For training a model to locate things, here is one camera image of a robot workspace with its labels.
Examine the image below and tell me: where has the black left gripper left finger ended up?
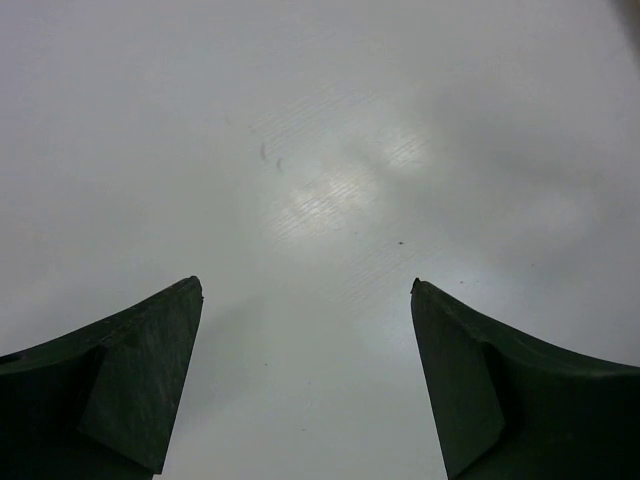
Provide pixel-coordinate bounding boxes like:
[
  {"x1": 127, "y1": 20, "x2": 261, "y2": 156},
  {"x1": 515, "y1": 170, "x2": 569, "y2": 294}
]
[{"x1": 1, "y1": 276, "x2": 203, "y2": 479}]

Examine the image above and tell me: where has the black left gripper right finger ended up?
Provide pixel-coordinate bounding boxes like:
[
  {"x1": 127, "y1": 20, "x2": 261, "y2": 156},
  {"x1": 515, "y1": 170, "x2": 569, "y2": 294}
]
[{"x1": 411, "y1": 280, "x2": 639, "y2": 479}]

